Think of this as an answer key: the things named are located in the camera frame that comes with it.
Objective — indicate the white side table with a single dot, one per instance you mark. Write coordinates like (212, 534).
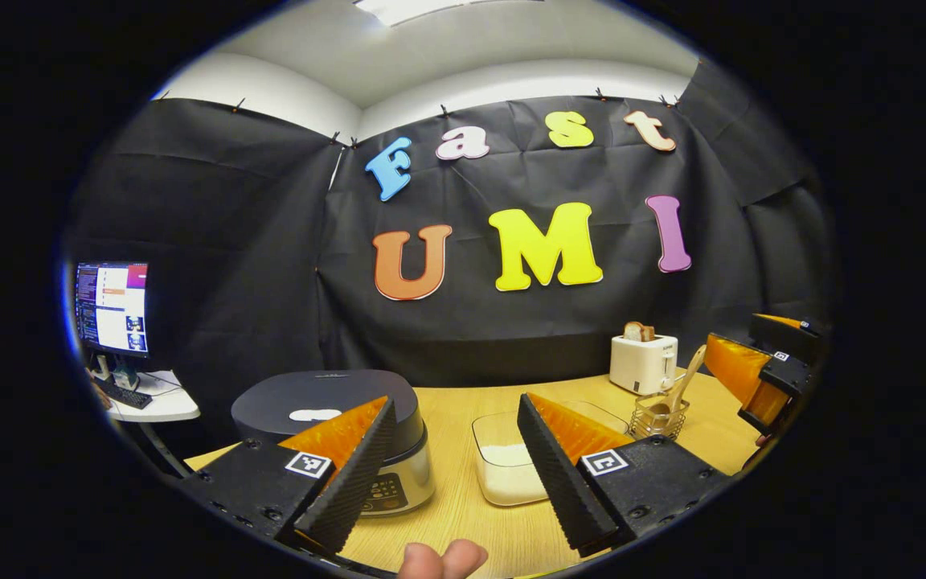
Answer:
(170, 406)

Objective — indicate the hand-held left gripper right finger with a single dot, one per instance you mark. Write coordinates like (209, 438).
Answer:
(563, 482)

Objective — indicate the toasted bread slice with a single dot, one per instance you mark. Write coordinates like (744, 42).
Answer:
(638, 331)

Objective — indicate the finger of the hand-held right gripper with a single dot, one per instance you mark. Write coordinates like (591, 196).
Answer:
(736, 366)
(784, 378)

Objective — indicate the computer monitor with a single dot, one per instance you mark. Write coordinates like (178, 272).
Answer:
(113, 310)

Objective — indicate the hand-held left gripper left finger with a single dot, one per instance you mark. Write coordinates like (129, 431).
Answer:
(350, 482)

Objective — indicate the white toaster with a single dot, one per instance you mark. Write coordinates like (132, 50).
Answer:
(640, 366)

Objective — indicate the clear container of rice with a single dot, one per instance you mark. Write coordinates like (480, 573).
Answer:
(503, 474)

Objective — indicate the black keyboard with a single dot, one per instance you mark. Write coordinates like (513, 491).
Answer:
(125, 396)

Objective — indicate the black and silver rice cooker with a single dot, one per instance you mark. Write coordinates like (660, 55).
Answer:
(310, 394)

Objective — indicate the wooden spoon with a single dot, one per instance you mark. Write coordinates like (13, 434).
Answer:
(688, 378)

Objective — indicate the ceiling light panel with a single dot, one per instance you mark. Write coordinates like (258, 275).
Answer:
(431, 8)

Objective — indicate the black backdrop cloth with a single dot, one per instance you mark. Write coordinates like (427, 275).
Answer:
(230, 241)

